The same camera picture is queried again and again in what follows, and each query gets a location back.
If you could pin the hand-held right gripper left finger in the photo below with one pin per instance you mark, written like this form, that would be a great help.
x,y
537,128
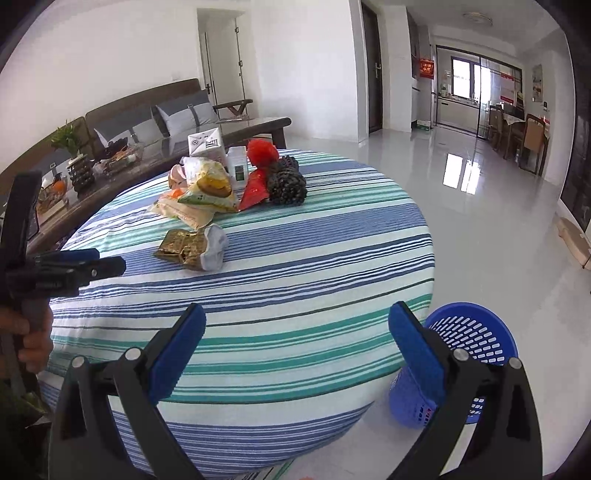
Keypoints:
x,y
178,355

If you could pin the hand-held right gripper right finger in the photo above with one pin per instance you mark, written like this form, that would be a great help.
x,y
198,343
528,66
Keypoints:
x,y
415,350

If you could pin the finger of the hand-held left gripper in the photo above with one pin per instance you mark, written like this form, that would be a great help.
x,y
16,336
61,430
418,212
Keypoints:
x,y
87,273
69,256

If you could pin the blue perforated plastic basket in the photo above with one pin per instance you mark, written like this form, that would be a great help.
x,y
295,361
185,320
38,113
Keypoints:
x,y
475,332

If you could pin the orange white snack packet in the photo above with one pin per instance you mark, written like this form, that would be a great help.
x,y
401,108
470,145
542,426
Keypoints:
x,y
178,212

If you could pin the red snack packet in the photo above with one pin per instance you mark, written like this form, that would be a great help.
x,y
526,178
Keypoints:
x,y
254,191

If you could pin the person's left hand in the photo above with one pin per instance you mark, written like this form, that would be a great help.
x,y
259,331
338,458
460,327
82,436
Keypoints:
x,y
34,348

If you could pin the oranges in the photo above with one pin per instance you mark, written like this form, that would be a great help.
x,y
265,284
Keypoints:
x,y
57,186

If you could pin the black ribbed vase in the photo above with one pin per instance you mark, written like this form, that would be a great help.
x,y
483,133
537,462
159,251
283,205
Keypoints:
x,y
81,175

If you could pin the gold foil wrapper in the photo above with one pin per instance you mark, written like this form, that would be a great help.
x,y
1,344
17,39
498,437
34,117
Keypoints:
x,y
178,244

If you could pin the green potted plant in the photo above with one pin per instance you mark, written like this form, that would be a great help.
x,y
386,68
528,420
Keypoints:
x,y
67,138

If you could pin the clear snack tray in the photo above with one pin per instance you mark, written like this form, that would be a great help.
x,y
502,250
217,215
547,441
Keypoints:
x,y
119,157

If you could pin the white crumpled wrapper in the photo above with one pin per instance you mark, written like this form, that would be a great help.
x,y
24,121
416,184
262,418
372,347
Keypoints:
x,y
214,247

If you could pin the round striped table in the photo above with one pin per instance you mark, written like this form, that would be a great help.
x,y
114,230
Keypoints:
x,y
295,286

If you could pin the grey white pillow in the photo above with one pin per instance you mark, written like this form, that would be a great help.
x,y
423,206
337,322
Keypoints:
x,y
184,115
127,131

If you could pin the yellow green snack packet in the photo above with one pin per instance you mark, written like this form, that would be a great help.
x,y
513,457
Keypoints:
x,y
210,187

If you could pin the brown sofa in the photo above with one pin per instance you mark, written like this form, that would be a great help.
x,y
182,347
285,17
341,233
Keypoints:
x,y
134,106

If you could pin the white green milk carton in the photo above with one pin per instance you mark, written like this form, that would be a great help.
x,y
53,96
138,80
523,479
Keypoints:
x,y
205,145

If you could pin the clear plastic box green label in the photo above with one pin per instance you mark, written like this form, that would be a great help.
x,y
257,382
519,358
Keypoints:
x,y
238,166

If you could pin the cardboard box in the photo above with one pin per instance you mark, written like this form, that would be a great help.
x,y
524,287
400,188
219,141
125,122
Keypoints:
x,y
575,242

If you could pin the red plastic bag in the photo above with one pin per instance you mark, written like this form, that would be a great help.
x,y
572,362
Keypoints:
x,y
262,152

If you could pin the wooden folding stool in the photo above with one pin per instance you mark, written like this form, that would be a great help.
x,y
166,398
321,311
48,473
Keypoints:
x,y
235,108

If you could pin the wooden dining chair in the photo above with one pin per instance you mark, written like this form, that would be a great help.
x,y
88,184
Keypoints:
x,y
533,143

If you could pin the white interior door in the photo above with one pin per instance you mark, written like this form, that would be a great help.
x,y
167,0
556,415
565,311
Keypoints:
x,y
221,60

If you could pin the dining table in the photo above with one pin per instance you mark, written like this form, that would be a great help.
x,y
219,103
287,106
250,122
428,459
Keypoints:
x,y
512,119

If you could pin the dark wooden door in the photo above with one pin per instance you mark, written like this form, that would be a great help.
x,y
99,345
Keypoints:
x,y
373,69

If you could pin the round ceiling light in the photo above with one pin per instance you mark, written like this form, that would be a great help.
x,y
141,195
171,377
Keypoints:
x,y
475,17

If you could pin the red wall poster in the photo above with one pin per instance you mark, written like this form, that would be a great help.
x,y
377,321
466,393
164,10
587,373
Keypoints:
x,y
427,69

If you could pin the framed wall picture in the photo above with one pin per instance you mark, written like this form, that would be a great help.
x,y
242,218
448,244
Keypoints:
x,y
536,83

